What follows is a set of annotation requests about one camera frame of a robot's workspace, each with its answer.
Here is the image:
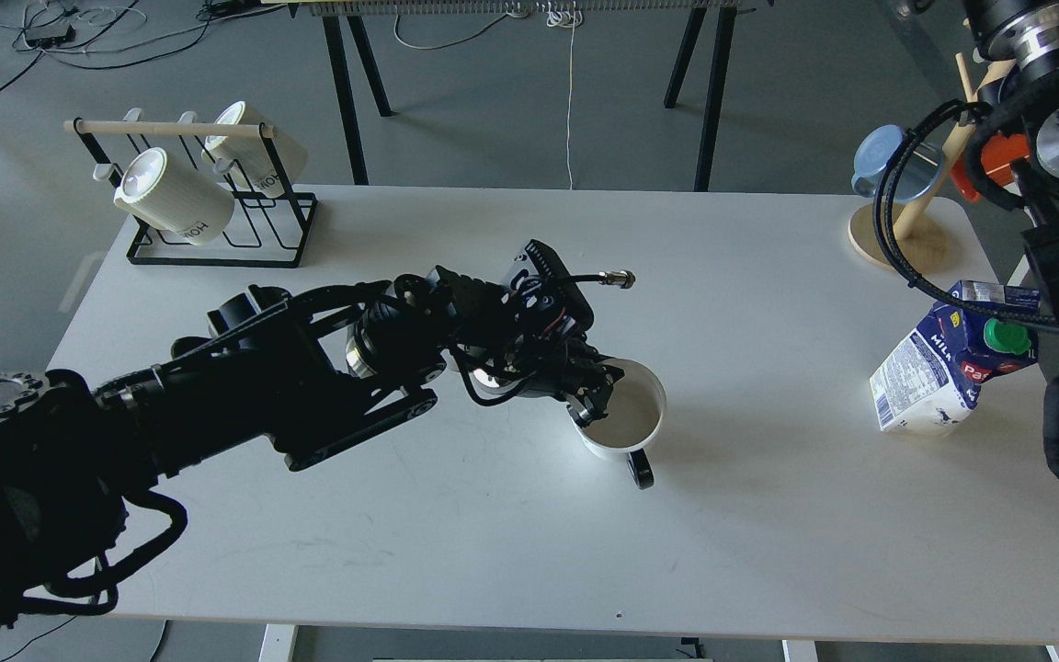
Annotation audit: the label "blue white milk carton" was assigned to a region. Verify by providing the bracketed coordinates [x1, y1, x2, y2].
[869, 280, 1042, 436]

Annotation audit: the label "white hanging cable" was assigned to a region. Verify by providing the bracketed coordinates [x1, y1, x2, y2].
[392, 7, 586, 190]

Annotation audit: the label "wooden mug tree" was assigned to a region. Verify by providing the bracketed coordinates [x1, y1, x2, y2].
[847, 51, 985, 273]

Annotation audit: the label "black wire mug rack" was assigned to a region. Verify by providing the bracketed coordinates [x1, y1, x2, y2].
[62, 108, 318, 268]

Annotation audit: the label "white ribbed mug rear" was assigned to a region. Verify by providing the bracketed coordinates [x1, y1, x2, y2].
[200, 100, 310, 200]

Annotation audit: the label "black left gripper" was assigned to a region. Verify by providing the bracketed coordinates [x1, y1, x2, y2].
[438, 240, 625, 428]

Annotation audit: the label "orange mug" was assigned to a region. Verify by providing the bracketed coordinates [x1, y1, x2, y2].
[950, 133, 1031, 204]

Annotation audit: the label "white ribbed mug front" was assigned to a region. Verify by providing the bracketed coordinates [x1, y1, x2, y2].
[113, 147, 235, 245]

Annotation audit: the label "blue mug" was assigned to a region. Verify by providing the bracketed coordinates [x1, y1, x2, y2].
[851, 125, 943, 203]

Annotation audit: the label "black trestle table legs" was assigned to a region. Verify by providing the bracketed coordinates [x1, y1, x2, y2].
[290, 0, 742, 192]

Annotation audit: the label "white ribbed mug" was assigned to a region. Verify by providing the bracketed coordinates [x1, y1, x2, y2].
[113, 147, 235, 245]
[200, 100, 310, 200]

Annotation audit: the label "white smiley mug black handle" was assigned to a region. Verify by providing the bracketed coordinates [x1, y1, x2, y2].
[572, 358, 667, 490]

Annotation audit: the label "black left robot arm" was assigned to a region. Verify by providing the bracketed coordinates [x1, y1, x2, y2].
[0, 240, 635, 629]

